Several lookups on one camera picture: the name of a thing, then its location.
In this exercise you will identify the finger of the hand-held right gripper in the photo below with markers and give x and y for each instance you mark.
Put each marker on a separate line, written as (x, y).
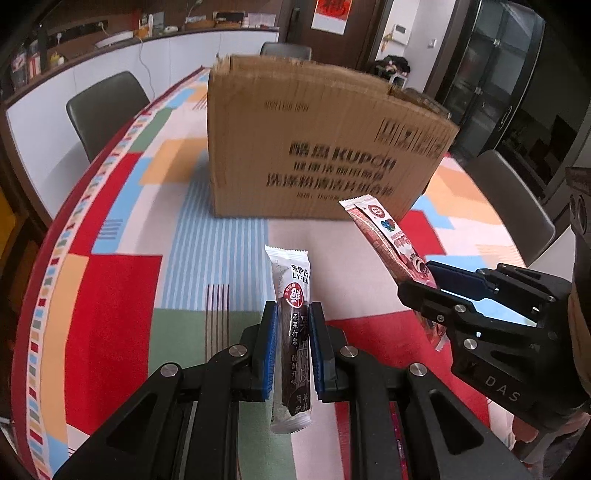
(429, 300)
(457, 279)

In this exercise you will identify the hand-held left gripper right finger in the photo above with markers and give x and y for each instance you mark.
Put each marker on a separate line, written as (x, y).
(317, 350)

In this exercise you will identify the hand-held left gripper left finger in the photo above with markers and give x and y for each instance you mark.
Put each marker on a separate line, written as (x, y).
(270, 350)

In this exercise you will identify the dark grey snack bar packet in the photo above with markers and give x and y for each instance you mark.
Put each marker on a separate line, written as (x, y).
(295, 286)

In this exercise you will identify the long pink snack packet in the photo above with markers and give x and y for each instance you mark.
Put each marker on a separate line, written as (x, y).
(383, 230)

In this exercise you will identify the brown cardboard box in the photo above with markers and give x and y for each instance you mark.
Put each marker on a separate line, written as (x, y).
(300, 138)

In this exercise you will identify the dark grey chair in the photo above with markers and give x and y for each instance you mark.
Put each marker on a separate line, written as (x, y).
(106, 110)
(286, 50)
(508, 203)

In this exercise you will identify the colourful patchwork tablecloth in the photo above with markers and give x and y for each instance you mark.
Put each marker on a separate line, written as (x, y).
(115, 300)

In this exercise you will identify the black glass cabinet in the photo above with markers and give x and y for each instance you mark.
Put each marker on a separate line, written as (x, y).
(498, 69)

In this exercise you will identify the dark plush bag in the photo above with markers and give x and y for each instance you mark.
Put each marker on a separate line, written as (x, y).
(391, 65)

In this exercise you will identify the white intercom panel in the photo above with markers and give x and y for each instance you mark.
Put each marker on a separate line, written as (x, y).
(400, 34)

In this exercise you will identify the dark brown door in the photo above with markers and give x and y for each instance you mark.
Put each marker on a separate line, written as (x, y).
(369, 32)

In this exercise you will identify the white dish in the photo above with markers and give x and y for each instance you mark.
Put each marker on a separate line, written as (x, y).
(114, 40)

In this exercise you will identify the black bottle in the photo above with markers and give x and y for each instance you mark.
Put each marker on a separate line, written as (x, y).
(43, 41)

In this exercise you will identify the red and white wall poster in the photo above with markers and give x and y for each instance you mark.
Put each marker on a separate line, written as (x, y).
(332, 16)

